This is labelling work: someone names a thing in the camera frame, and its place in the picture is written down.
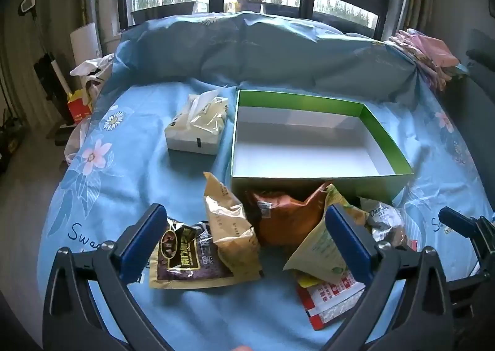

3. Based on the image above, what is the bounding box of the dark low plant pot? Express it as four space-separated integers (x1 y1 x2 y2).
263 2 303 16

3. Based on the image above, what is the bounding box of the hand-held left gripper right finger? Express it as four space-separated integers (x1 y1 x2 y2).
324 203 453 351

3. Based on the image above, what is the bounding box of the beige kraft snack packet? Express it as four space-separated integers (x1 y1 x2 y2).
203 172 264 282

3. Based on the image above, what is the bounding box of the white cylinder appliance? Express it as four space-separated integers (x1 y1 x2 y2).
70 22 103 66

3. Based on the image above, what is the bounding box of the white plastic bag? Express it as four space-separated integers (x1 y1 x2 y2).
70 55 115 102

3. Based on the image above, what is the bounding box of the long dark planter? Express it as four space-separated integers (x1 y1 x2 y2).
131 1 196 24

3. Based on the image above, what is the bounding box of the dark purple snack packet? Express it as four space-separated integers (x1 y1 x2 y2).
149 217 236 290

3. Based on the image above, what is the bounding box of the soft tissue pack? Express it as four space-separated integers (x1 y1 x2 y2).
165 89 230 156

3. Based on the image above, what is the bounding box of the pale green snack packet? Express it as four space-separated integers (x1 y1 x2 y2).
283 183 370 286

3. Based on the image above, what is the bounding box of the green cardboard box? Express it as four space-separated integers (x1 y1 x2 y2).
230 89 414 207

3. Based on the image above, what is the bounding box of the clear white-label snack packet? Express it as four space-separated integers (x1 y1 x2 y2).
359 197 408 249

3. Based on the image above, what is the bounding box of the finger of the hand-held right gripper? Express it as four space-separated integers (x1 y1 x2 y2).
439 207 482 249

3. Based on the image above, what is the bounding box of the grey sofa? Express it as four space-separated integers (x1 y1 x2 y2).
445 28 495 220

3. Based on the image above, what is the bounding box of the black upright appliance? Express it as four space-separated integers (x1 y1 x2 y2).
34 51 71 128

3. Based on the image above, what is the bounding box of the orange snack packet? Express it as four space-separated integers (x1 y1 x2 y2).
245 181 333 246

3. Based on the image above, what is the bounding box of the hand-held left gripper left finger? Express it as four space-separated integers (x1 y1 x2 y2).
42 203 174 351

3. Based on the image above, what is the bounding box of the red cardboard box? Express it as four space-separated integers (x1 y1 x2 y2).
67 90 93 123

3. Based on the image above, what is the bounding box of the pink folded cloth pile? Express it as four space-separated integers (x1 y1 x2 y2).
389 28 463 91

